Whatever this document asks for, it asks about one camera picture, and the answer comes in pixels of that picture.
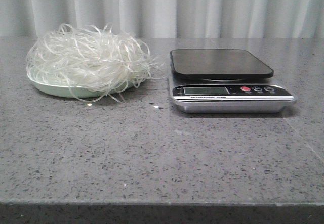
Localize white pleated curtain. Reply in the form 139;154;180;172
1;0;323;38

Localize light green round plate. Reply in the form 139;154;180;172
27;67;148;101

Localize silver black kitchen scale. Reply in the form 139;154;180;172
169;49;297;113

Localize white translucent vermicelli bundle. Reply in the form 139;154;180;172
26;23;168;104

